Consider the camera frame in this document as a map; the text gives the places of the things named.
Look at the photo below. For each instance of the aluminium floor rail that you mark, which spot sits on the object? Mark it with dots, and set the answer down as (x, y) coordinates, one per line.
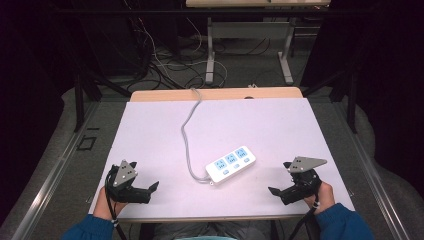
(376, 190)
(43, 196)

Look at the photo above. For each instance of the person's right hand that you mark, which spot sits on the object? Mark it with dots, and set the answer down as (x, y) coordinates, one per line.
(324, 197)

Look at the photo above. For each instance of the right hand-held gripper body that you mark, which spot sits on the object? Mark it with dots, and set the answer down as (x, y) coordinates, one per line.
(301, 185)

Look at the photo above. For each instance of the white metal frame desk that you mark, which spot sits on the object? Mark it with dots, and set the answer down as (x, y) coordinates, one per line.
(210, 50)

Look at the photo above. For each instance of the wooden table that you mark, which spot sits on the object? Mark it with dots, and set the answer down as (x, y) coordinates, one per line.
(226, 94)

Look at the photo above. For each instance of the white power strip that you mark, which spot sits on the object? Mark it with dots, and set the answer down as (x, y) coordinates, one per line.
(230, 168)

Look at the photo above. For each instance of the person's left hand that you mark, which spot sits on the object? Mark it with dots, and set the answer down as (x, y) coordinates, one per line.
(103, 206)

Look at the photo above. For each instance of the person's grey trouser legs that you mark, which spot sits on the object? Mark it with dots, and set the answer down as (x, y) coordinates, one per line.
(200, 231)

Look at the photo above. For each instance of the white table mat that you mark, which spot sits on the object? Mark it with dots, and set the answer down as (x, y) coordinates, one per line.
(266, 133)

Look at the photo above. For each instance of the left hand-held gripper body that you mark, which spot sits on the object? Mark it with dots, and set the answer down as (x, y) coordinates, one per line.
(124, 176)

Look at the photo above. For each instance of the black metal stand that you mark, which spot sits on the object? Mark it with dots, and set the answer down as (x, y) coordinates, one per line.
(351, 100)
(79, 100)

